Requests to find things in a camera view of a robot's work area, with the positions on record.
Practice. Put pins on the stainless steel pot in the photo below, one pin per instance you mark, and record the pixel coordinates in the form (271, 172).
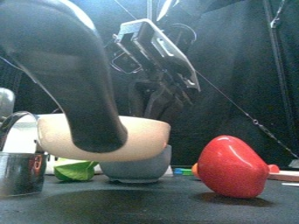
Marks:
(18, 172)

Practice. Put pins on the green toy leaf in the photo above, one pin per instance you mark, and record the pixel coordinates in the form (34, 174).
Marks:
(73, 171)

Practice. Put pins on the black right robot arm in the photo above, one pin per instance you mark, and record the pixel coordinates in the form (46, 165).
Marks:
(179, 32)

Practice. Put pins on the black frame pole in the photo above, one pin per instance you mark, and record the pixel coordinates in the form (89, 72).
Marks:
(277, 73)

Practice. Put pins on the red pepper toy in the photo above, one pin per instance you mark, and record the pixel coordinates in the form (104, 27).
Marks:
(231, 167)

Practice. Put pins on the orange toy piece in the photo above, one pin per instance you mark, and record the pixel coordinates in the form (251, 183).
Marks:
(193, 170)

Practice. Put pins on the grey bowl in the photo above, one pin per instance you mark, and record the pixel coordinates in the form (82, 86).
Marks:
(136, 170)

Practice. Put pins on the small red toy piece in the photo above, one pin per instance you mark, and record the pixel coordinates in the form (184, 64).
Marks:
(273, 168)

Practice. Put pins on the silver metal cup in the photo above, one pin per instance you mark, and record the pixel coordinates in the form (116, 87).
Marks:
(5, 102)

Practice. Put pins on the blue toy block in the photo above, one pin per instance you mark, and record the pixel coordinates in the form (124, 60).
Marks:
(177, 171)

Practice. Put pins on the wooden cutting board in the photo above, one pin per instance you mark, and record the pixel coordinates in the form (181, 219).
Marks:
(284, 176)

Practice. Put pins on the green toy block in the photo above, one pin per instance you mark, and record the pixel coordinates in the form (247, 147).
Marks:
(187, 172)

